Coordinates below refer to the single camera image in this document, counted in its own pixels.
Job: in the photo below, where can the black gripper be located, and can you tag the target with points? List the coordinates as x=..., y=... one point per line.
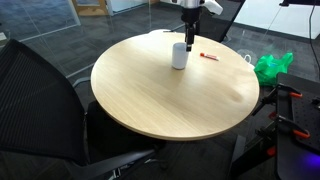
x=191, y=15

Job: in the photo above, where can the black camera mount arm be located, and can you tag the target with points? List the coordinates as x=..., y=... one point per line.
x=300, y=2

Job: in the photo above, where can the black mesh office chair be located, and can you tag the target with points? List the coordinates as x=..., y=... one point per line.
x=33, y=100

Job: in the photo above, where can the red and white marker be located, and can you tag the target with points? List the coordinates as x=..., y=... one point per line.
x=209, y=56

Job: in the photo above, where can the green plastic bag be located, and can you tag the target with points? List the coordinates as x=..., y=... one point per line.
x=270, y=68

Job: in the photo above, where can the black perforated robot table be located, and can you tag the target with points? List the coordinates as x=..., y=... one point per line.
x=300, y=111

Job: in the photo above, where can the wooden furniture frame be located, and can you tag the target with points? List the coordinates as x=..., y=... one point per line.
x=90, y=12

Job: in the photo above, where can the white ceramic mug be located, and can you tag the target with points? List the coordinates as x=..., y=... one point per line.
x=179, y=60

